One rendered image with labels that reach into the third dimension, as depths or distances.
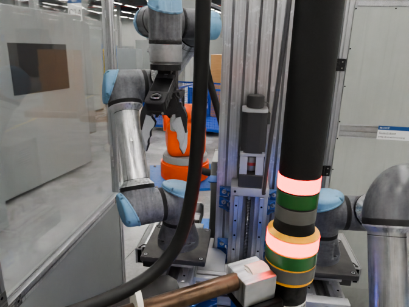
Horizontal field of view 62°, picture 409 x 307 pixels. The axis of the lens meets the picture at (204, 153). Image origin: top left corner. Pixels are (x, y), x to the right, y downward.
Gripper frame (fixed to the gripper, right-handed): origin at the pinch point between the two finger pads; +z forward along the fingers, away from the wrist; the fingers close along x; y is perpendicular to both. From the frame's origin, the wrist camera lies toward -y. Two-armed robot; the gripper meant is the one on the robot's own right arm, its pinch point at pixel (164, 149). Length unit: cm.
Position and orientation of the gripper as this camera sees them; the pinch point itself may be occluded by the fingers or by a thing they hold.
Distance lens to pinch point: 83.2
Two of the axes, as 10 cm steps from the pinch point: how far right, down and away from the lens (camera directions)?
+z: -0.3, 9.6, 2.9
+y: 1.5, -2.9, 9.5
